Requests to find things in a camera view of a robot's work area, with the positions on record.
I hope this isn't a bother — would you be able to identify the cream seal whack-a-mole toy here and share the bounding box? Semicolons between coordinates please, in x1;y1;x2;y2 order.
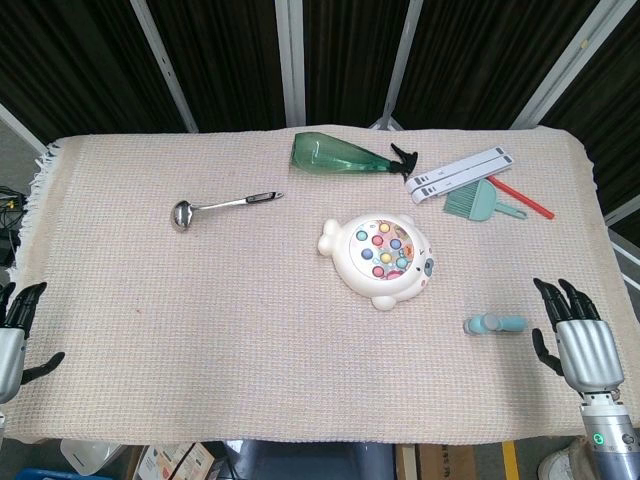
317;212;435;312

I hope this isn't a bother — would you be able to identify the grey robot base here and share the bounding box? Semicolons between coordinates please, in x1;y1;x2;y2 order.
222;439;396;480

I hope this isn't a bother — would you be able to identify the red stick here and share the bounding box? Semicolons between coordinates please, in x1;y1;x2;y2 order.
486;174;556;220

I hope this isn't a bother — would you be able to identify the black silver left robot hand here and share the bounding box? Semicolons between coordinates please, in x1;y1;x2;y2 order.
0;281;66;405

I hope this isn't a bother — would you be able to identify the white plastic container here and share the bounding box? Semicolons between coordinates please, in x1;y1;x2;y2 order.
59;439;129;476

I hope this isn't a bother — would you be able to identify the printed cardboard box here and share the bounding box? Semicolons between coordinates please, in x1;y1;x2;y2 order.
134;442;221;480

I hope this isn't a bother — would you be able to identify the brown cardboard box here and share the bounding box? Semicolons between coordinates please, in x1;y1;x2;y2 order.
394;442;476;480

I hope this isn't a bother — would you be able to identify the white metal frame post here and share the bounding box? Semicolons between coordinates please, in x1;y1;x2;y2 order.
0;102;49;156
512;0;626;130
130;0;199;134
369;0;424;131
274;0;307;127

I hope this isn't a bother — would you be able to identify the blue plastic box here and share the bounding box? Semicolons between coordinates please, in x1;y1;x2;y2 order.
14;467;76;480

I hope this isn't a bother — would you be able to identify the steel ladle black handle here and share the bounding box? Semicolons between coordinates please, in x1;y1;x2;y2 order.
171;190;285;234

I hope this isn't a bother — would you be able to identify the teal small brush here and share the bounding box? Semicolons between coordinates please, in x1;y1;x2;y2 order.
442;187;479;220

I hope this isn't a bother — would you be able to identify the beige woven tablecloth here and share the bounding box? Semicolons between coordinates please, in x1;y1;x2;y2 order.
4;123;624;446

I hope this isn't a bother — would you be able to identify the teal small dustpan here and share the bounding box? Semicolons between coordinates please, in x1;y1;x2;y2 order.
469;178;529;222

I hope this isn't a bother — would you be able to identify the green spray bottle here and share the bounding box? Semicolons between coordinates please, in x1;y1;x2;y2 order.
291;131;420;184

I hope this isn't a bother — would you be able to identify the teal grey toy hammer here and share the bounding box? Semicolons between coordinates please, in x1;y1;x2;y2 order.
462;313;529;336

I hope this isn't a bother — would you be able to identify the black pleated curtain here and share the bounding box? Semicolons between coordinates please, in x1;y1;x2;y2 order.
0;0;640;236

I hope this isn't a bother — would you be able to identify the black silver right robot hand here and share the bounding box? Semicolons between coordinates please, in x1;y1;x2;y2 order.
530;277;626;401

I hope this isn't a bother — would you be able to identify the black cable bundle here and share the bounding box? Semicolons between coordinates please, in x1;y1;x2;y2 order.
0;185;26;266

